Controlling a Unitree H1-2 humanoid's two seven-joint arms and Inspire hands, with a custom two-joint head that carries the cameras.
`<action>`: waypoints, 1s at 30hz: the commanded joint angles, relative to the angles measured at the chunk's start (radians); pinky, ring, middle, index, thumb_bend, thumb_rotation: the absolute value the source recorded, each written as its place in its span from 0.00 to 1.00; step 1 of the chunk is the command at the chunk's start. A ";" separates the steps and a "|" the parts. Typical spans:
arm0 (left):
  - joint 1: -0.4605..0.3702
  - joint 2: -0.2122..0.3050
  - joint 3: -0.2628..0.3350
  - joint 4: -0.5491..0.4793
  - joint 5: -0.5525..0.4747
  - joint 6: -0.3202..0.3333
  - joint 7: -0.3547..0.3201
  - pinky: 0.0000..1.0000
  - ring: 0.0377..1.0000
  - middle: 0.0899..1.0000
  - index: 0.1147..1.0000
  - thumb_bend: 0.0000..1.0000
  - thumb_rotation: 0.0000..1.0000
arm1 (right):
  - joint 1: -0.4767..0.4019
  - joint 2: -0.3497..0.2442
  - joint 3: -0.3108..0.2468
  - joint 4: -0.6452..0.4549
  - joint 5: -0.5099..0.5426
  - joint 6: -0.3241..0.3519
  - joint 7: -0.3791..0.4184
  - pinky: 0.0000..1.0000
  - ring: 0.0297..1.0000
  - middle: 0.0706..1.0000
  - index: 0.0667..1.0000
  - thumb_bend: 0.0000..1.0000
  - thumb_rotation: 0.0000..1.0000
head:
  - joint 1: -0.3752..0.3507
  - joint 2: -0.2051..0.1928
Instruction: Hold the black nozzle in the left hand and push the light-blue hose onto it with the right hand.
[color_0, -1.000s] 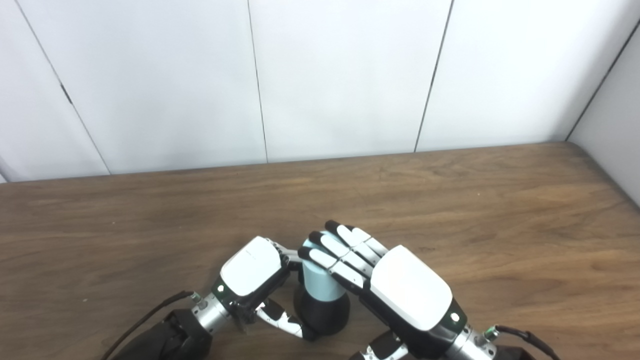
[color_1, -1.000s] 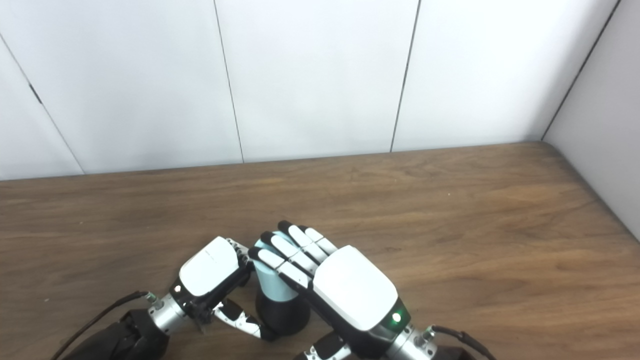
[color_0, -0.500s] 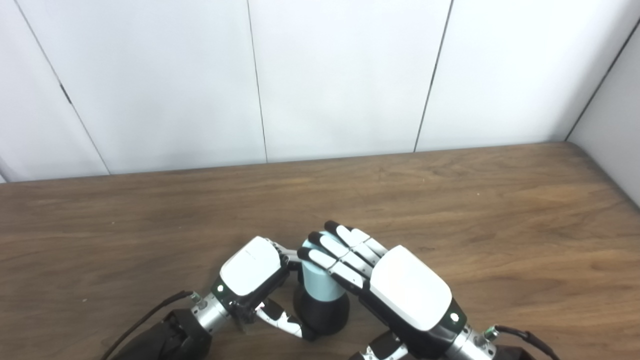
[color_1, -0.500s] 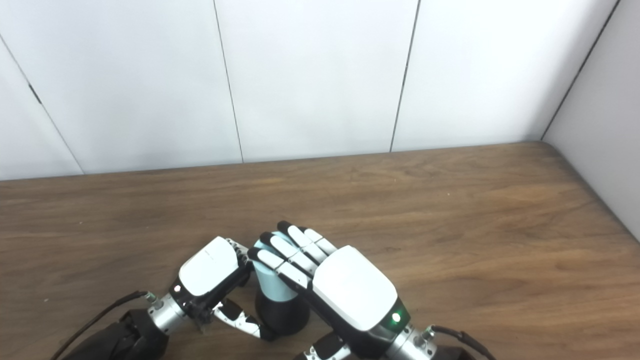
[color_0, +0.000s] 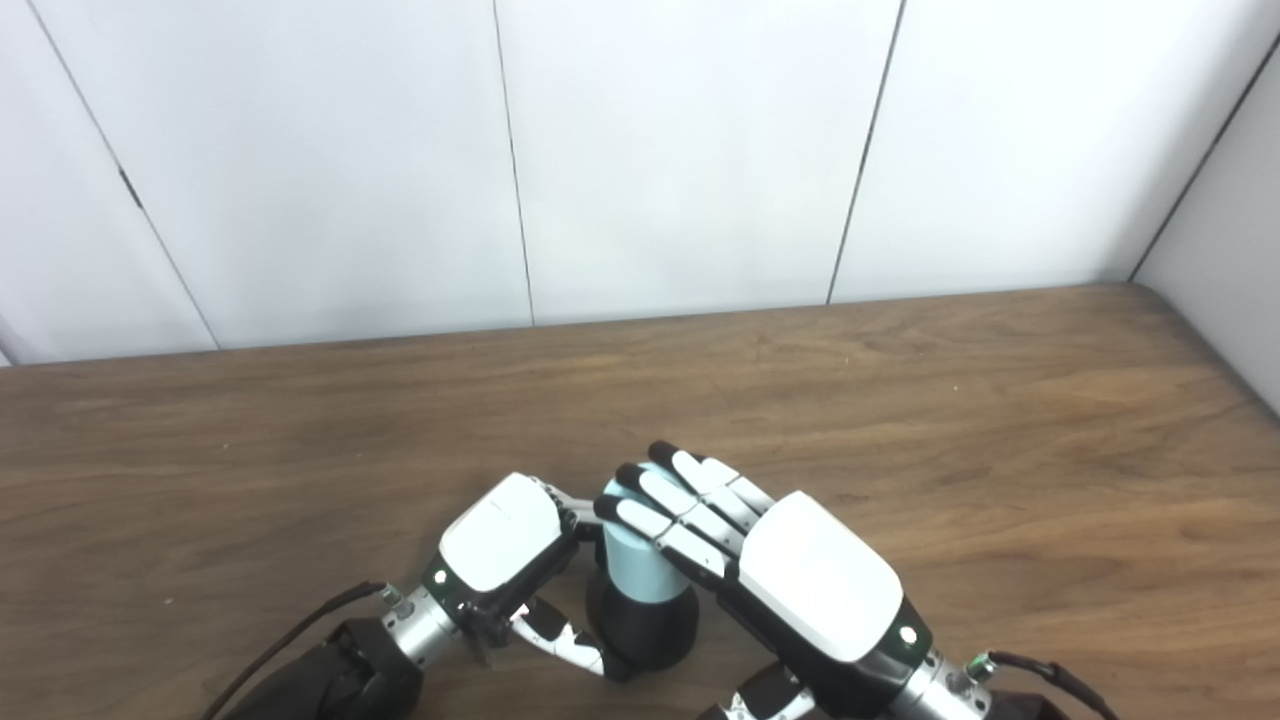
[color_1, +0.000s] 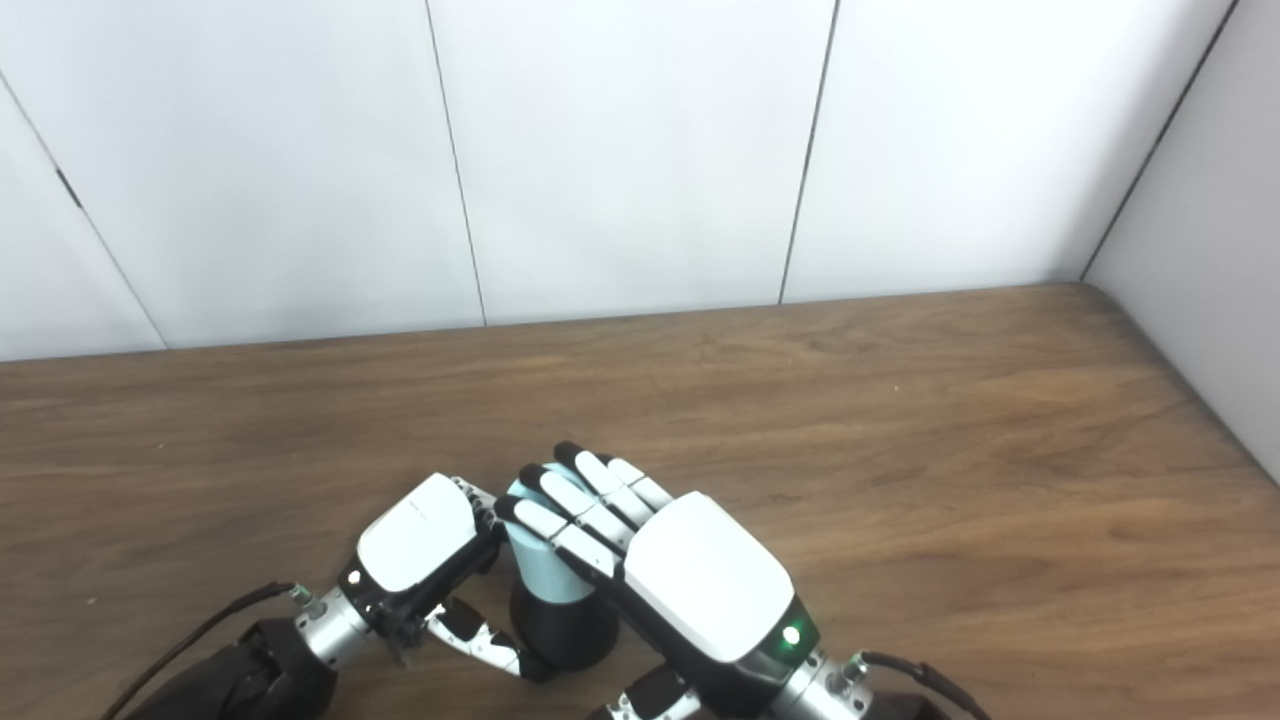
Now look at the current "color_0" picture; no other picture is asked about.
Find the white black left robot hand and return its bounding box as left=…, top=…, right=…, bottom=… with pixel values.
left=420, top=472, right=633, bottom=683

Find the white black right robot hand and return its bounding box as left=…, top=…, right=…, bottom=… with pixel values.
left=593, top=440, right=934, bottom=720

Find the light-blue short hose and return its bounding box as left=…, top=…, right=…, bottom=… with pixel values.
left=598, top=462, right=691, bottom=606

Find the black plastic nozzle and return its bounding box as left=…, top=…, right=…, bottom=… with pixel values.
left=585, top=575, right=699, bottom=673

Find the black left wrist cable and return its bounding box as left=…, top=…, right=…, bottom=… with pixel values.
left=200, top=582, right=411, bottom=720

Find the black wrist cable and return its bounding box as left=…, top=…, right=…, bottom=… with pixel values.
left=965, top=650, right=1121, bottom=720
left=200, top=582, right=411, bottom=720

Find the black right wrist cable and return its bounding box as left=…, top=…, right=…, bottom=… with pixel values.
left=965, top=650, right=1121, bottom=720

